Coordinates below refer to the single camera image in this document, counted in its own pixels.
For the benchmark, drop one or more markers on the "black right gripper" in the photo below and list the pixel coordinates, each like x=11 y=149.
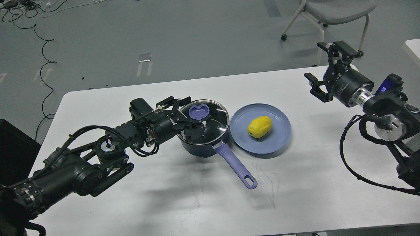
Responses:
x=340 y=79

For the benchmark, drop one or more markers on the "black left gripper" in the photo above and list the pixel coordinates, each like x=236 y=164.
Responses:
x=166 y=124

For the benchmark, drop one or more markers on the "glass pot lid purple knob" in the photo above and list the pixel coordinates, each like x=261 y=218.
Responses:
x=217 y=126

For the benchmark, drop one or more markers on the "yellow potato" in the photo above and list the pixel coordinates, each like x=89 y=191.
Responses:
x=259 y=127

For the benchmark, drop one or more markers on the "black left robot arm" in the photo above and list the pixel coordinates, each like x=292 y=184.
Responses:
x=94 y=158

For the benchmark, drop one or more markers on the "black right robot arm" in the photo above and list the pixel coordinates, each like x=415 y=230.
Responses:
x=388 y=118

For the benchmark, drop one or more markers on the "grey office chair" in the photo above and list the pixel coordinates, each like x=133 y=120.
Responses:
x=333 y=12

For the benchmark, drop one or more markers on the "clear tape floor marker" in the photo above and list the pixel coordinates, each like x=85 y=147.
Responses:
x=146 y=57

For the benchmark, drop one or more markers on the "blue round plate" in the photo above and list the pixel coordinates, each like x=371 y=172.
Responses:
x=276 y=139

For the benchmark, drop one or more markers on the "white side table corner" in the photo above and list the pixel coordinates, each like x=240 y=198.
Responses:
x=412 y=48

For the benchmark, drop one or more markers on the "black box left edge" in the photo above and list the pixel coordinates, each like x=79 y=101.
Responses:
x=18 y=153

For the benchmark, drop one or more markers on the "dark blue saucepan purple handle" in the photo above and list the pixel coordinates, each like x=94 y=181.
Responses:
x=224 y=151

